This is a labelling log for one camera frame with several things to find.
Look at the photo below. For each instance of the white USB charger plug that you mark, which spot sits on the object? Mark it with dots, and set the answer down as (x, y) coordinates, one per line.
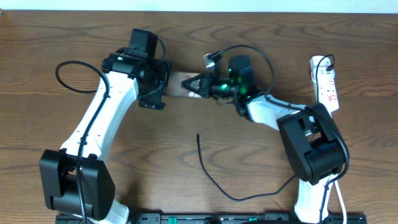
(320, 68)

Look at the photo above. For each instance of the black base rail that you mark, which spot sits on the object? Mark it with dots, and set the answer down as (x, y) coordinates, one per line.
(269, 217)

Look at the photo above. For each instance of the white power strip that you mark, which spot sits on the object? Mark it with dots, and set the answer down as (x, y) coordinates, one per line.
(325, 90)

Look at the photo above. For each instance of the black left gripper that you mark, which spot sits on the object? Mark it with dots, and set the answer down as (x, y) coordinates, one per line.
(155, 98)

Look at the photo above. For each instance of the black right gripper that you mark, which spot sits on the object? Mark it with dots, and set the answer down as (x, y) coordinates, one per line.
(204, 80)

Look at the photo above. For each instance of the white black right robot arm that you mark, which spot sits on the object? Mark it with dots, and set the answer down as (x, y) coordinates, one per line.
(313, 144)

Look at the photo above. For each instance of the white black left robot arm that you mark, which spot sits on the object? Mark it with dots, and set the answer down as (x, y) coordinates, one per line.
(75, 178)

